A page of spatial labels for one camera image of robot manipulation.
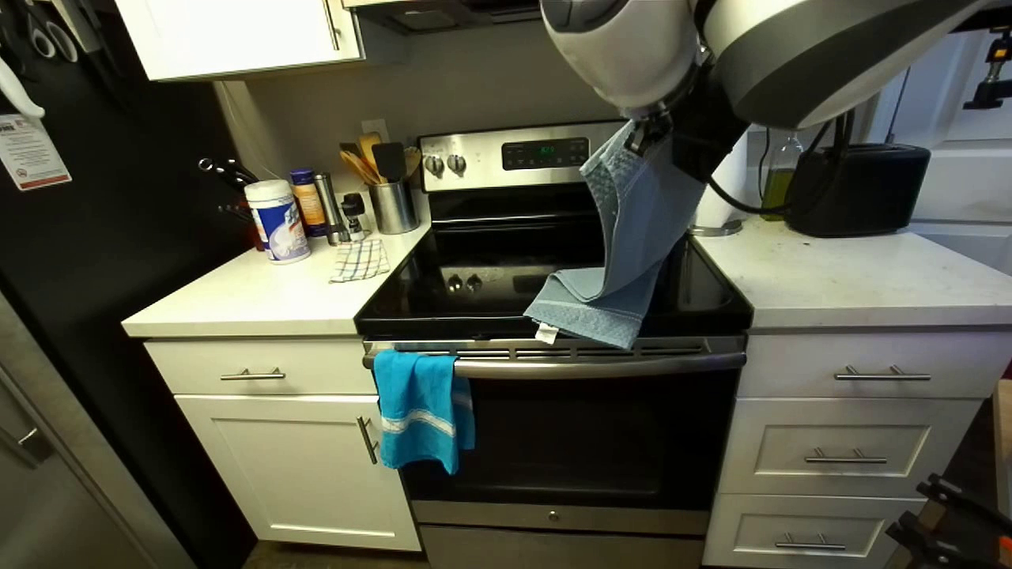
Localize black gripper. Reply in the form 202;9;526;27
629;59;754;185

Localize light blue towel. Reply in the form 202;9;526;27
523;120;708;355

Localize white paper towel roll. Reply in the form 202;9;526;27
691;129;761;233

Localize black steel oven range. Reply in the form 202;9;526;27
353;113;754;569

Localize turquoise white striped towel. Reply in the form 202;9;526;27
370;348;476;477

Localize black toaster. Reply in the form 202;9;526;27
783;138;932;242

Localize steel range hood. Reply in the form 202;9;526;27
344;0;549;33

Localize black spatula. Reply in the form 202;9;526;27
370;138;413;185

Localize steel utensil holder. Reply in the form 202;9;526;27
374;177;416;237

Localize small dark shaker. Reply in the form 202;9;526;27
341;188;374;237

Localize white panelled door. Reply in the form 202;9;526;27
864;30;1012;278

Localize white grid trivet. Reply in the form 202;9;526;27
325;230;395;286

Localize steel pepper grinder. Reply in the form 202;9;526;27
314;172;347;247

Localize orange brown spice bottle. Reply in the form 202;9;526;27
287;169;328;237

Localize white drawer cabinet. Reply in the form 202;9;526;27
701;326;1012;569

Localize white wipes canister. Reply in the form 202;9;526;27
242;174;314;264

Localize white upper cabinet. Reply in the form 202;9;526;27
111;0;366;87

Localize light wooden board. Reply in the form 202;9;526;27
991;376;1012;477

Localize white lower door cabinet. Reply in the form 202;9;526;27
139;334;424;552

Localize black refrigerator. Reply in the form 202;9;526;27
0;0;261;569

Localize steel oven door handle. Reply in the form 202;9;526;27
360;345;751;386

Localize black orange camera clamp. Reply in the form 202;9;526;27
962;20;1012;113

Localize black handled scissors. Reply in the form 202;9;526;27
23;0;105;59

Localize white handled knife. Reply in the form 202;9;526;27
0;57;46;120

